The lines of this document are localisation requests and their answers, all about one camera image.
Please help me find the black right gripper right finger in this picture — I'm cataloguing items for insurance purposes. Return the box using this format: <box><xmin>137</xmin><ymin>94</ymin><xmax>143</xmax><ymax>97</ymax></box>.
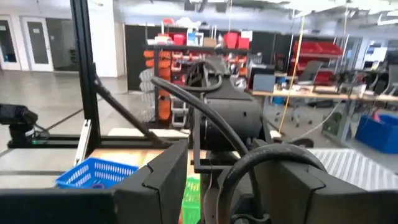
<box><xmin>254</xmin><ymin>158</ymin><xmax>398</xmax><ymax>224</ymax></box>

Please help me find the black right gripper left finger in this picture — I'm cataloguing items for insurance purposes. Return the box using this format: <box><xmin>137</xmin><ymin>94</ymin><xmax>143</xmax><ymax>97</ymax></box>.
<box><xmin>0</xmin><ymin>139</ymin><xmax>189</xmax><ymax>224</ymax></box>

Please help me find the green plastic basket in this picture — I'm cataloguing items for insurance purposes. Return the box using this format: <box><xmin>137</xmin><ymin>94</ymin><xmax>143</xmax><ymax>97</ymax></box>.
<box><xmin>181</xmin><ymin>176</ymin><xmax>202</xmax><ymax>224</ymax></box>

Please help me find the blue plastic basket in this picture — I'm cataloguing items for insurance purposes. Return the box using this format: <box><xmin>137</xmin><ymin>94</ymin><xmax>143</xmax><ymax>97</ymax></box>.
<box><xmin>55</xmin><ymin>157</ymin><xmax>140</xmax><ymax>190</ymax></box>

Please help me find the blue storage tote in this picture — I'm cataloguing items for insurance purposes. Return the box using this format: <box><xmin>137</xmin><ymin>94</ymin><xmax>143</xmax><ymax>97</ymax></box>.
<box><xmin>354</xmin><ymin>113</ymin><xmax>398</xmax><ymax>154</ymax></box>

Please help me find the wooden workbench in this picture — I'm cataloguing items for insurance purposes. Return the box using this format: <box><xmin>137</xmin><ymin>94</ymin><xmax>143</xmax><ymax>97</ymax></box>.
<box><xmin>251</xmin><ymin>88</ymin><xmax>398</xmax><ymax>103</ymax></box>

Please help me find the black device with green light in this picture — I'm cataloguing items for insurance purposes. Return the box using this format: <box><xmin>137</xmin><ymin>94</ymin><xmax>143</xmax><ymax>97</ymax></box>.
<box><xmin>0</xmin><ymin>103</ymin><xmax>50</xmax><ymax>149</ymax></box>

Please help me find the grey monitor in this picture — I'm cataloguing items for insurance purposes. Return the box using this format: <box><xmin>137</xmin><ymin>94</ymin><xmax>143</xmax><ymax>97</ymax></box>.
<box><xmin>252</xmin><ymin>73</ymin><xmax>276</xmax><ymax>93</ymax></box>

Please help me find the shelf rack with orange bins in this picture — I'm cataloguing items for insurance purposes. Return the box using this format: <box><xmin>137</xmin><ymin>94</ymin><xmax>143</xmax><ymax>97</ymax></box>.
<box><xmin>143</xmin><ymin>17</ymin><xmax>251</xmax><ymax>129</ymax></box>

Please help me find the red bin rack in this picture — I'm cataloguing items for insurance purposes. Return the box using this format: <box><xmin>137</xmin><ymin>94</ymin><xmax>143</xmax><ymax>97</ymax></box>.
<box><xmin>289</xmin><ymin>40</ymin><xmax>345</xmax><ymax>86</ymax></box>

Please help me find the white door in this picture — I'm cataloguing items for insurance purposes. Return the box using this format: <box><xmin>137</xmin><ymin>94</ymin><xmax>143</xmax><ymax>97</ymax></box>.
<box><xmin>21</xmin><ymin>16</ymin><xmax>54</xmax><ymax>72</ymax></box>

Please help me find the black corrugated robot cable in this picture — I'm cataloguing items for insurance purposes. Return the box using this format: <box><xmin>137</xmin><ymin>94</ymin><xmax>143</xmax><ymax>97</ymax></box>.
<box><xmin>150</xmin><ymin>60</ymin><xmax>328</xmax><ymax>224</ymax></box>

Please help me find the yellow hanging cord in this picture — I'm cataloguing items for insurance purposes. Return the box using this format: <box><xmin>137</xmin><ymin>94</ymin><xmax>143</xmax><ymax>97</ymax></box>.
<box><xmin>278</xmin><ymin>15</ymin><xmax>306</xmax><ymax>134</ymax></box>

